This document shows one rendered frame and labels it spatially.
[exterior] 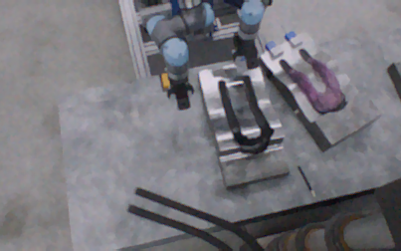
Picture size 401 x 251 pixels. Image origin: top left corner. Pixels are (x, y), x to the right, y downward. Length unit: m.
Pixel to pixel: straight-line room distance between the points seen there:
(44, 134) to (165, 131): 1.21
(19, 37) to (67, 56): 0.41
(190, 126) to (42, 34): 1.70
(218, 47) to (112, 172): 1.23
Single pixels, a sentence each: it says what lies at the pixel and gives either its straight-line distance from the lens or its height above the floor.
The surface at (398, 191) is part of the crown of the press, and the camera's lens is 0.49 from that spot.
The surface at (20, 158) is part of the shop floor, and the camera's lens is 2.63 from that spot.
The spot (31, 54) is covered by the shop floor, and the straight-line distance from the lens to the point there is 2.93.
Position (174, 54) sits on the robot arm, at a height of 1.30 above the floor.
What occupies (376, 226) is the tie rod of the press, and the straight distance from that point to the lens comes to 0.67.
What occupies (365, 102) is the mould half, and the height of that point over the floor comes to 0.91.
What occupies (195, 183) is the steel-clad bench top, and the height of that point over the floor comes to 0.80.
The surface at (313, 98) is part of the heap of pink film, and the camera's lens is 1.60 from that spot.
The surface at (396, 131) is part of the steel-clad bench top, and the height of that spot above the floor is 0.80.
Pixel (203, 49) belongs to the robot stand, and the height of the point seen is 0.21.
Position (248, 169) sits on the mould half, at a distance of 1.49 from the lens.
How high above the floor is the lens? 2.29
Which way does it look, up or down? 69 degrees down
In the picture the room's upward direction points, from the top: 1 degrees clockwise
